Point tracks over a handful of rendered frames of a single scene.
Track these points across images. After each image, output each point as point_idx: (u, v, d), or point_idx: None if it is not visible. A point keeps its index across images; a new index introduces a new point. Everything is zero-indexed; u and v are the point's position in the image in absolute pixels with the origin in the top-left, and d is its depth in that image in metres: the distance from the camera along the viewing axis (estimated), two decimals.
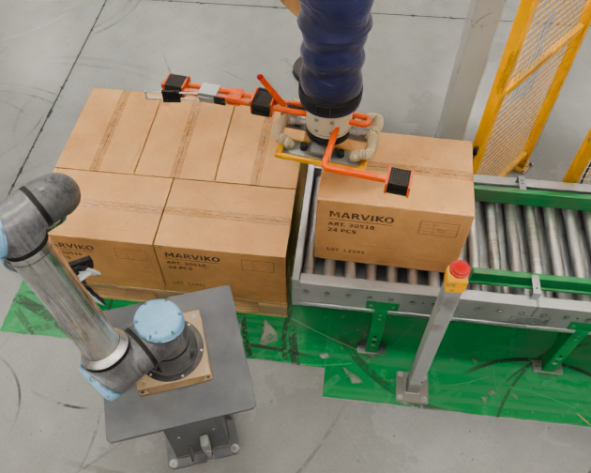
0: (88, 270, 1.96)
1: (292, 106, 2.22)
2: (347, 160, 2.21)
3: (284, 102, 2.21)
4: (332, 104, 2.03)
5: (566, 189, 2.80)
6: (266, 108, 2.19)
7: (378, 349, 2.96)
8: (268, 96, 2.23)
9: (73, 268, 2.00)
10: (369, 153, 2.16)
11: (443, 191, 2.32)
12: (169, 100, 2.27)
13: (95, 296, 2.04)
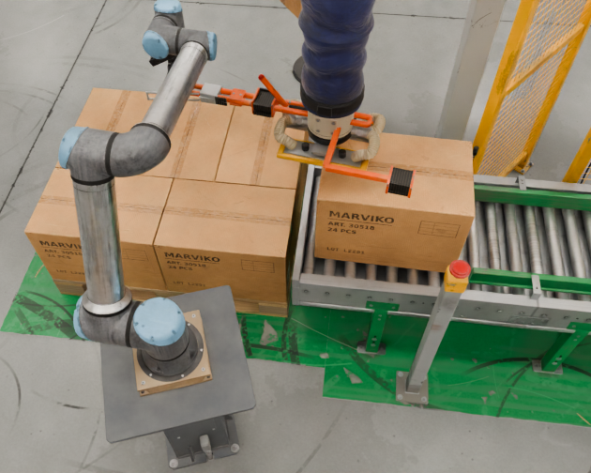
0: None
1: (294, 106, 2.22)
2: (349, 160, 2.21)
3: (285, 102, 2.21)
4: (334, 104, 2.03)
5: (566, 189, 2.80)
6: (268, 108, 2.19)
7: (378, 349, 2.96)
8: (270, 96, 2.23)
9: None
10: (371, 154, 2.16)
11: (443, 191, 2.32)
12: None
13: None
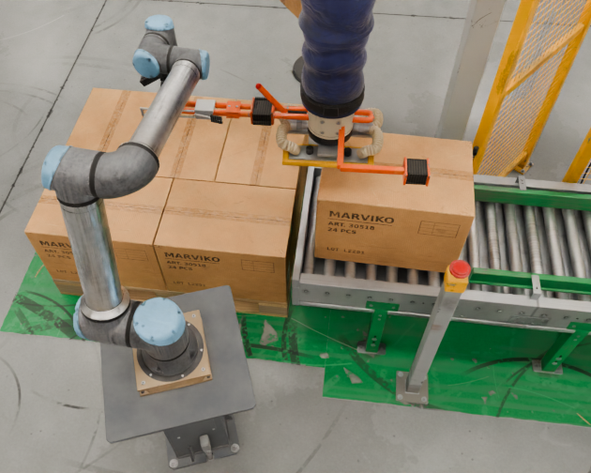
0: None
1: (293, 112, 2.20)
2: (356, 158, 2.21)
3: (284, 108, 2.19)
4: (340, 104, 2.03)
5: (566, 189, 2.80)
6: (268, 116, 2.17)
7: (378, 349, 2.96)
8: (266, 104, 2.21)
9: None
10: (377, 148, 2.17)
11: (443, 191, 2.32)
12: None
13: None
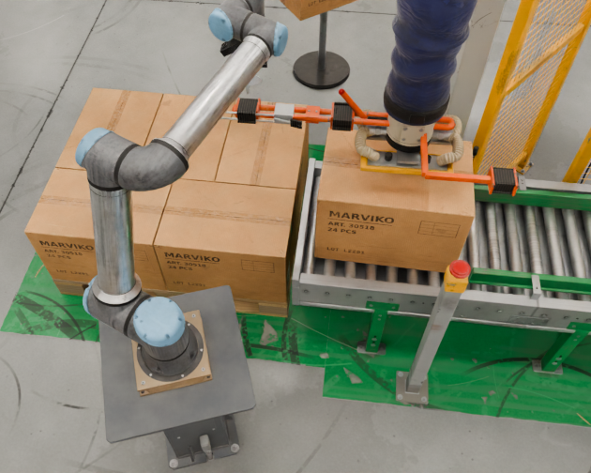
0: None
1: (372, 117, 2.18)
2: (434, 165, 2.20)
3: (365, 114, 2.18)
4: (426, 112, 2.01)
5: (566, 189, 2.80)
6: (349, 122, 2.15)
7: (378, 349, 2.96)
8: (346, 110, 2.19)
9: None
10: (458, 156, 2.15)
11: (443, 191, 2.32)
12: (243, 122, 2.21)
13: None
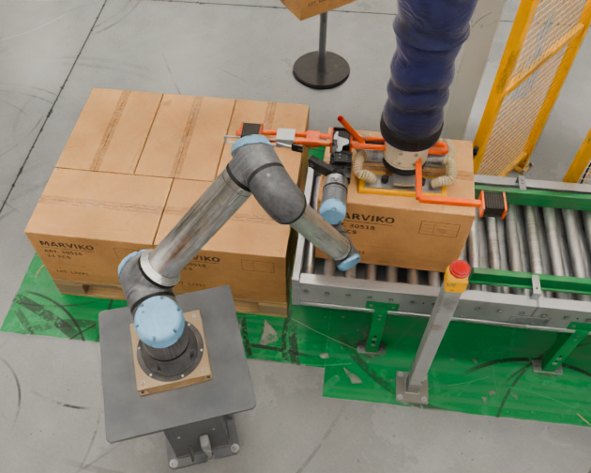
0: (337, 137, 2.25)
1: (370, 142, 2.29)
2: (429, 187, 2.30)
3: (362, 139, 2.29)
4: (420, 139, 2.12)
5: (566, 189, 2.80)
6: (348, 146, 2.26)
7: (378, 349, 2.96)
8: (345, 134, 2.30)
9: (334, 152, 2.21)
10: (451, 179, 2.26)
11: None
12: None
13: None
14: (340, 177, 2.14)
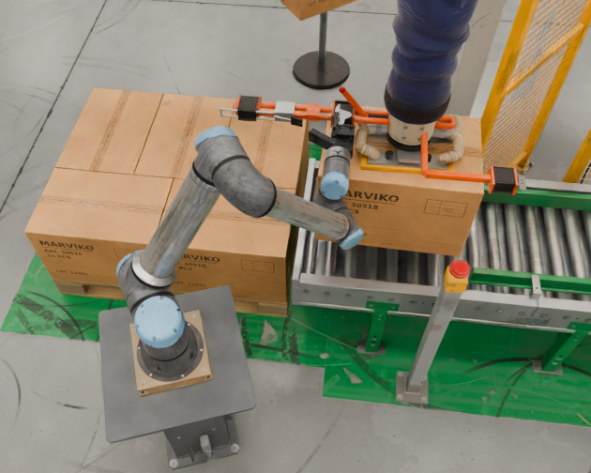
0: (339, 110, 2.14)
1: (373, 115, 2.18)
2: (435, 163, 2.19)
3: (365, 113, 2.18)
4: (426, 110, 2.01)
5: (566, 189, 2.80)
6: (350, 120, 2.15)
7: (378, 349, 2.96)
8: (347, 108, 2.19)
9: (336, 125, 2.10)
10: (459, 155, 2.15)
11: None
12: (244, 119, 2.21)
13: None
14: (341, 150, 2.03)
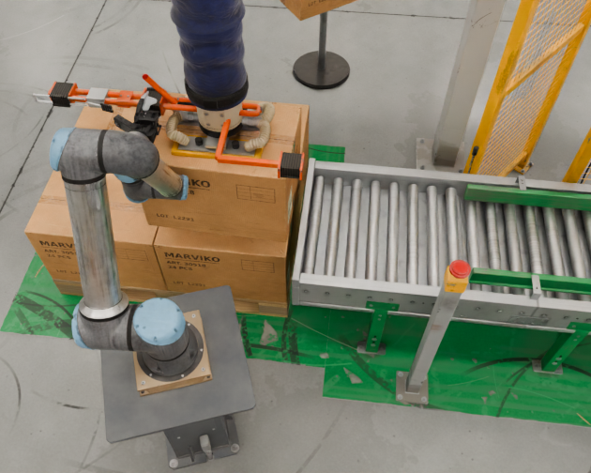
0: (144, 96, 2.20)
1: (182, 103, 2.24)
2: (243, 150, 2.25)
3: (174, 99, 2.24)
4: (219, 97, 2.07)
5: (566, 189, 2.80)
6: (157, 107, 2.21)
7: (378, 349, 2.96)
8: (158, 95, 2.25)
9: (138, 111, 2.16)
10: (262, 142, 2.21)
11: None
12: (58, 105, 2.27)
13: None
14: (138, 135, 2.09)
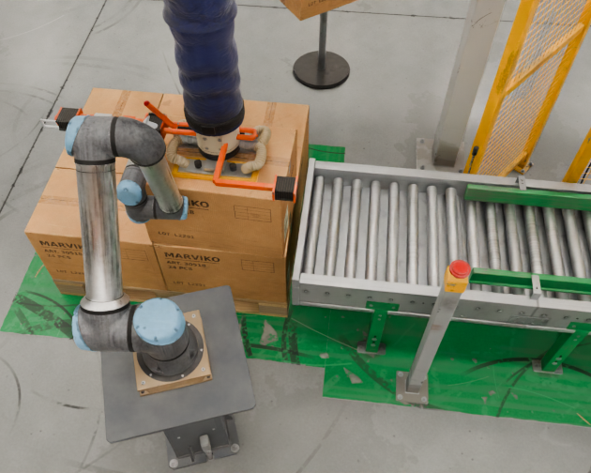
0: (146, 121, 2.30)
1: (182, 128, 2.35)
2: (240, 173, 2.35)
3: (174, 124, 2.34)
4: (216, 123, 2.17)
5: (566, 189, 2.80)
6: (158, 131, 2.31)
7: (378, 349, 2.96)
8: (159, 119, 2.35)
9: None
10: (258, 164, 2.31)
11: None
12: (64, 129, 2.38)
13: None
14: None
